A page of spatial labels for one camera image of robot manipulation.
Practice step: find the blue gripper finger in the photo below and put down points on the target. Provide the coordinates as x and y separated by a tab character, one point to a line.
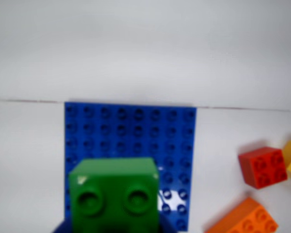
66	228
163	227

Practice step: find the green 2x4 brick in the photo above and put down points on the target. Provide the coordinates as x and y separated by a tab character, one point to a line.
111	199

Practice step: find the orange 2x4 brick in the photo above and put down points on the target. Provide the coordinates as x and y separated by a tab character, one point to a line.
245	218

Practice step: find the blue 8x8 baseplate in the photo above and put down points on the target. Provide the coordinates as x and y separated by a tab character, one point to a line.
135	131

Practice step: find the red 2x2 brick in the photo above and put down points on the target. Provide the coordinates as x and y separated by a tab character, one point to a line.
262	167

